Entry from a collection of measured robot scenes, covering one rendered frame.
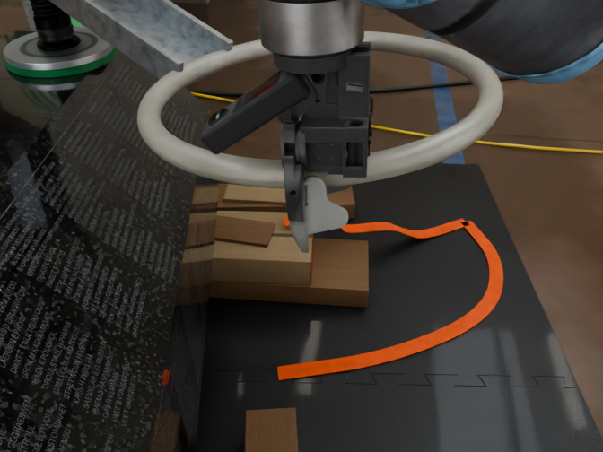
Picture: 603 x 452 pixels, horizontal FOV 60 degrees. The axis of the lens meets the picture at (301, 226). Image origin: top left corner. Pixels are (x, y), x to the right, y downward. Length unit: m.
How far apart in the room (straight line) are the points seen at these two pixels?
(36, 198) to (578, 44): 0.71
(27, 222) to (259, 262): 0.90
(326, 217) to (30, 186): 0.49
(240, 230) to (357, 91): 1.23
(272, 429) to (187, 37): 0.86
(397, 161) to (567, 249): 1.63
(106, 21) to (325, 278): 1.03
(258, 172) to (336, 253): 1.23
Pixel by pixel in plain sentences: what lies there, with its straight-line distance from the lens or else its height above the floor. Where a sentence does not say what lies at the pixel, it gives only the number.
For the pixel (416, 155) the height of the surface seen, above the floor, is 0.98.
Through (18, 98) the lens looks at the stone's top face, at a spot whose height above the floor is 0.85.
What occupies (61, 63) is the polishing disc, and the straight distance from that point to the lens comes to 1.14.
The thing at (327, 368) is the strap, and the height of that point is 0.02.
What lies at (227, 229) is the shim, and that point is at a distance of 1.68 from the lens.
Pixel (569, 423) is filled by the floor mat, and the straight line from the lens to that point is 1.60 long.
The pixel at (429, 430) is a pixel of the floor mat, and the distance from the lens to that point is 1.47.
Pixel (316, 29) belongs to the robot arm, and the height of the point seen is 1.12.
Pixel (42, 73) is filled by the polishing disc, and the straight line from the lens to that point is 1.16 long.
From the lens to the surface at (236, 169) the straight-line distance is 0.55.
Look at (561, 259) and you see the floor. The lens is 2.08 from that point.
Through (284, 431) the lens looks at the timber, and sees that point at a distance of 1.30.
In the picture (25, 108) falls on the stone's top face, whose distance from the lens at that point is 1.05.
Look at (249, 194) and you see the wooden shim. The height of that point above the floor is 0.10.
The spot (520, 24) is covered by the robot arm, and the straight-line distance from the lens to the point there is 0.38.
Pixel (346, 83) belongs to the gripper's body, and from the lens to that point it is 0.48.
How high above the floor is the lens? 1.26
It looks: 39 degrees down
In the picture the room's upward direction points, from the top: straight up
